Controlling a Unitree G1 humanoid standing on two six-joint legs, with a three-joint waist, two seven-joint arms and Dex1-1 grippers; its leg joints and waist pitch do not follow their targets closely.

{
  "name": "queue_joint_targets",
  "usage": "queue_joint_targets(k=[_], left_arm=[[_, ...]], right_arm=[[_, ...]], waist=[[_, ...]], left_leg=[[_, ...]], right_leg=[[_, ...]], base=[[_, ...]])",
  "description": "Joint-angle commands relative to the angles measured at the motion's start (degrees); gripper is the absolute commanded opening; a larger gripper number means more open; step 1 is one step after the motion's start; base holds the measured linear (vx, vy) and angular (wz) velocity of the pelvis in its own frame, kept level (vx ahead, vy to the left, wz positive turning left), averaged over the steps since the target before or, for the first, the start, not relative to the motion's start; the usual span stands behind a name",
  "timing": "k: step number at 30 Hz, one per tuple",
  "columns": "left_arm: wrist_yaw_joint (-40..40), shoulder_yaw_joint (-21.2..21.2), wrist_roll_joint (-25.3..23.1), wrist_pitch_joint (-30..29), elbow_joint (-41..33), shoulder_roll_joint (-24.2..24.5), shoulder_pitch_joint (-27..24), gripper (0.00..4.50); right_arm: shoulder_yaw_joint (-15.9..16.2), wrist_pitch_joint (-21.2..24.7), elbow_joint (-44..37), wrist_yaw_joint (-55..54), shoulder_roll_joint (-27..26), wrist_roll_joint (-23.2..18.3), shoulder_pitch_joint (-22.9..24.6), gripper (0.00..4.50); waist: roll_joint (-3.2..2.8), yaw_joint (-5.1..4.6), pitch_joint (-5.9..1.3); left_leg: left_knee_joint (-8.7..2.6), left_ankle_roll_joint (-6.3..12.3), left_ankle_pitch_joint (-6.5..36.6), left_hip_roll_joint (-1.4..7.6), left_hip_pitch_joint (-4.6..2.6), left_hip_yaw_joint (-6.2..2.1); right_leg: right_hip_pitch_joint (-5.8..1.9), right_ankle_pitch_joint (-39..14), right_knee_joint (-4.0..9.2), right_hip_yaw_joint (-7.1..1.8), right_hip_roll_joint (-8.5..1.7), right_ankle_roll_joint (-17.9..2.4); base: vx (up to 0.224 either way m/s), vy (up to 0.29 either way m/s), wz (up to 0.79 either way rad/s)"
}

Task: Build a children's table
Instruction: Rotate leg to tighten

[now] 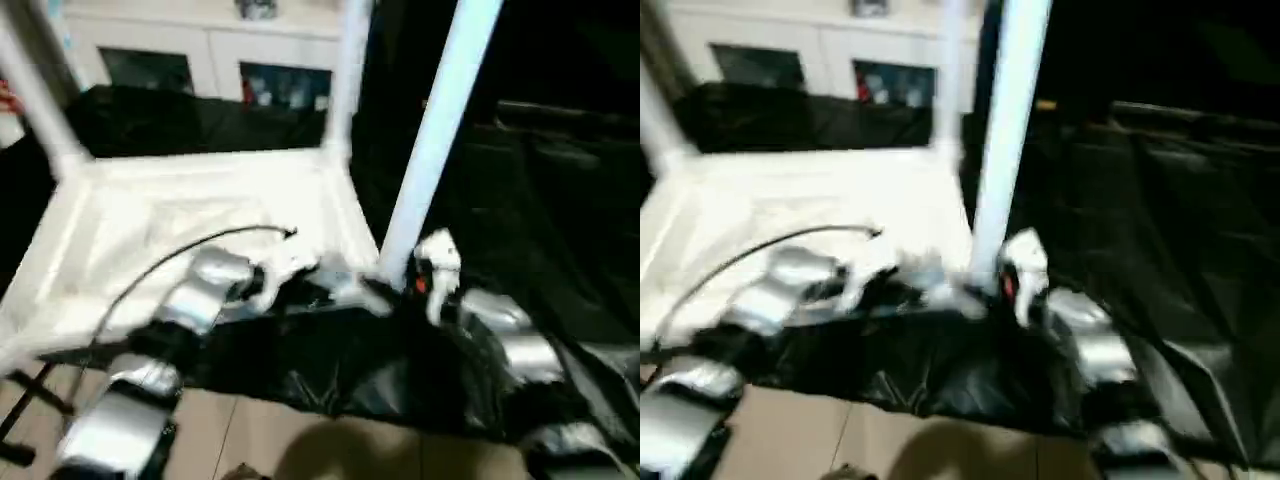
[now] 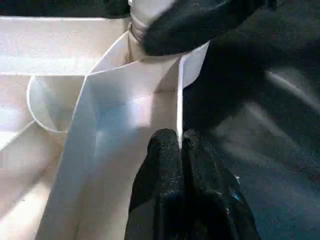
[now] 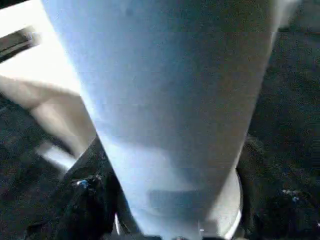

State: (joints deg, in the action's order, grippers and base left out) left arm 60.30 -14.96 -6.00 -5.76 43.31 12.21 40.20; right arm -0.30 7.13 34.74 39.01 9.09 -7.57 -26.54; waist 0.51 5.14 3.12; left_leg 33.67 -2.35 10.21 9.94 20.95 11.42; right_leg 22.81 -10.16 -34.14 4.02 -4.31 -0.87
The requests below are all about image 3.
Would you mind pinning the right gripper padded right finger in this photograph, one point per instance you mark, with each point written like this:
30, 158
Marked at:
280, 195

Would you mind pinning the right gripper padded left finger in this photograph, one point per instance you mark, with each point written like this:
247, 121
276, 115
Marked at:
82, 200

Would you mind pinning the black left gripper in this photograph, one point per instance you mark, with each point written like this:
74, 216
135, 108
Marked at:
17, 42

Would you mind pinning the white plastic table leg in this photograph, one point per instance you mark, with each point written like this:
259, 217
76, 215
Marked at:
162, 87

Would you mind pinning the black plastic mat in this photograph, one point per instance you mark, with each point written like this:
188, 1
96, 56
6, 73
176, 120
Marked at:
295, 87

